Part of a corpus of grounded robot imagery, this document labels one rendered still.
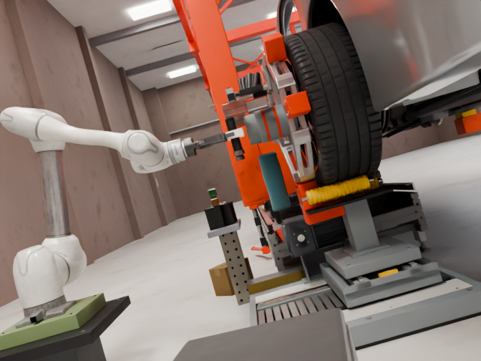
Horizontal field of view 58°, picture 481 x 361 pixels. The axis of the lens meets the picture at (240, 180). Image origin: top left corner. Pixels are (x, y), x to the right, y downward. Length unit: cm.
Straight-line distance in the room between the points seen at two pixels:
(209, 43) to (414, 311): 162
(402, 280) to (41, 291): 135
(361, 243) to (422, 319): 42
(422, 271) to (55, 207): 150
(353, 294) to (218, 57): 138
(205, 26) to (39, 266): 143
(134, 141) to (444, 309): 117
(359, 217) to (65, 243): 124
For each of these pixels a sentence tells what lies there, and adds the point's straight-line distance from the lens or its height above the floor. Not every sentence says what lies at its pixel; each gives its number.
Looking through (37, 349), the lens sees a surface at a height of 29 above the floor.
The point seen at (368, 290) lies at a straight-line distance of 170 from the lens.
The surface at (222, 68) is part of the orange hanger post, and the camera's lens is 236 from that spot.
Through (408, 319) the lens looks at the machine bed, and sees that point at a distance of 160.
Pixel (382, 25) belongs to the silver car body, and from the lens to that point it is 131.
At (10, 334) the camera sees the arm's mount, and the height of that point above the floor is 35.
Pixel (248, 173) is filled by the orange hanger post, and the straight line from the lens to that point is 227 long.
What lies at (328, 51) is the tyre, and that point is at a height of 101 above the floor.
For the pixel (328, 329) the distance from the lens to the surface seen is 83.
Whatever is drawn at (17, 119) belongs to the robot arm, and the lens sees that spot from 191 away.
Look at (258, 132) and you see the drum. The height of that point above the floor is 82.
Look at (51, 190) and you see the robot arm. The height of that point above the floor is 84.
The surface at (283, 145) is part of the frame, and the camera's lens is 209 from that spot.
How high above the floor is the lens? 63
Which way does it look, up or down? 1 degrees up
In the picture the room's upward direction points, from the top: 16 degrees counter-clockwise
